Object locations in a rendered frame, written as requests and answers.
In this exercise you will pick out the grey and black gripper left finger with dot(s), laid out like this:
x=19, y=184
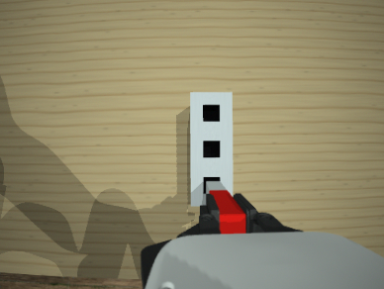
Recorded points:
x=208, y=224

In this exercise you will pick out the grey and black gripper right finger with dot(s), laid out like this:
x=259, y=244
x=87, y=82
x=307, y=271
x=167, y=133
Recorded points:
x=260, y=222

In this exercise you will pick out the red square pin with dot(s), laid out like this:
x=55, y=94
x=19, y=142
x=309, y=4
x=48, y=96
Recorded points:
x=232, y=217

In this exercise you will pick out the light grey block with square holes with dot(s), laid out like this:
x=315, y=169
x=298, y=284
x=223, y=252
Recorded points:
x=211, y=142

